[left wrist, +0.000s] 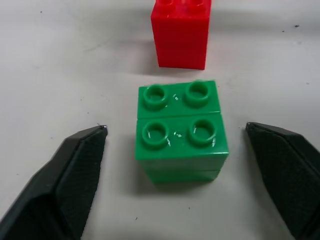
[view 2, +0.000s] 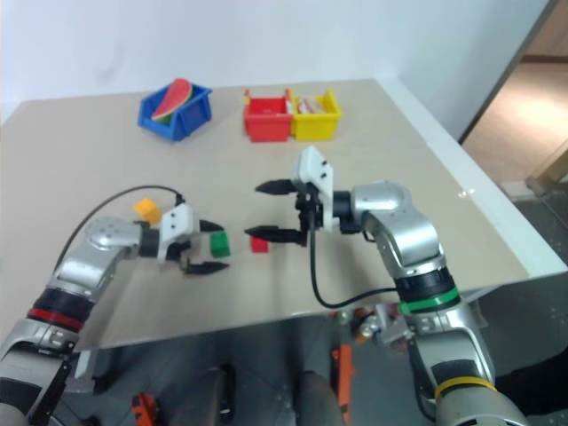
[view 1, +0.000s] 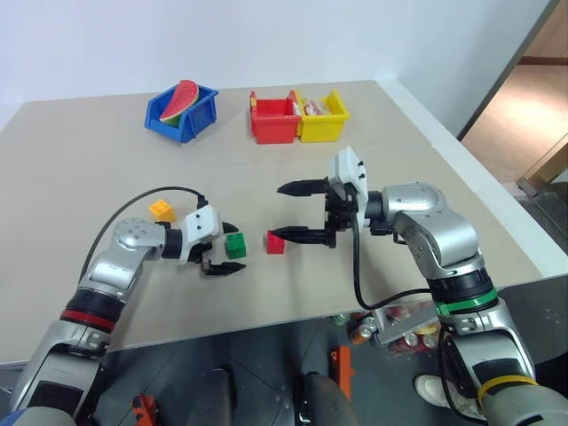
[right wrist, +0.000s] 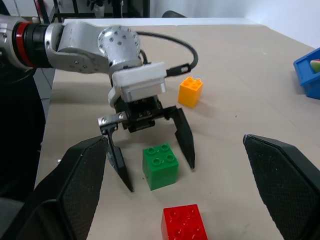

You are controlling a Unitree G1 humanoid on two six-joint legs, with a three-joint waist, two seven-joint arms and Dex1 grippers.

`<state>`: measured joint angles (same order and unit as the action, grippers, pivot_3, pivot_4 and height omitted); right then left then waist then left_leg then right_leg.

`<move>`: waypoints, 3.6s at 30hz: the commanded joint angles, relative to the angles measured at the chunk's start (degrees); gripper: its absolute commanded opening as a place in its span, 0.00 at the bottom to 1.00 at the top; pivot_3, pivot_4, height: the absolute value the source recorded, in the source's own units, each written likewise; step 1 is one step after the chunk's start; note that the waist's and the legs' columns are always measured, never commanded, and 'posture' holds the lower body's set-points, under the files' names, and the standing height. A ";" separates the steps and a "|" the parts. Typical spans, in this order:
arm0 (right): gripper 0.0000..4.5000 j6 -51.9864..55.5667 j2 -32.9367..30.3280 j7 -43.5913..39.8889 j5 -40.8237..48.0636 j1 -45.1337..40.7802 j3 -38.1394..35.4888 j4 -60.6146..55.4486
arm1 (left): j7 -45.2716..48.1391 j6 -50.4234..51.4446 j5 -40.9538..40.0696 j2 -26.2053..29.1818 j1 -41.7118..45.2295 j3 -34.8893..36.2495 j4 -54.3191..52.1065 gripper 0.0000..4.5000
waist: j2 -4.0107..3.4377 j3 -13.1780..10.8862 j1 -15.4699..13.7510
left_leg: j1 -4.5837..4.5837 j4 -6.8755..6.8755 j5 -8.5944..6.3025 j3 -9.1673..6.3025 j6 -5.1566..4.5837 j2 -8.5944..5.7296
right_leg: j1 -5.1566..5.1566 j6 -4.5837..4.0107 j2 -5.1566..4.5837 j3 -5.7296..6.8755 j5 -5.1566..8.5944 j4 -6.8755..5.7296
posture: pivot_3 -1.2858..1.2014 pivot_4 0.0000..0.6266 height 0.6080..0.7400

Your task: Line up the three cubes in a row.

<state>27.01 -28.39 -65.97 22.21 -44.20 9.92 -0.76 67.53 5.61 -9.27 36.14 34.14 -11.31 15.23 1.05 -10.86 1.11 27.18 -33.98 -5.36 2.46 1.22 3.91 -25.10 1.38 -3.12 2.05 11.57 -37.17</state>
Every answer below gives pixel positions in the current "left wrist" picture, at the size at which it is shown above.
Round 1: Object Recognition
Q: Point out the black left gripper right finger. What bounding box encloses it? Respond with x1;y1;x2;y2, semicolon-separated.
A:
245;121;320;240

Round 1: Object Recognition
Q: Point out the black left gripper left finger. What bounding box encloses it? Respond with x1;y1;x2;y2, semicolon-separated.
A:
0;124;109;240

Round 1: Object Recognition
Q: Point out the green studded plastic cube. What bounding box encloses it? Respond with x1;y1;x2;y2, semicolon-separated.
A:
134;79;230;185

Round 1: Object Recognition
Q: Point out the red studded plastic cube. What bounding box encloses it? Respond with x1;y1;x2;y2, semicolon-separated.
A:
150;0;212;70

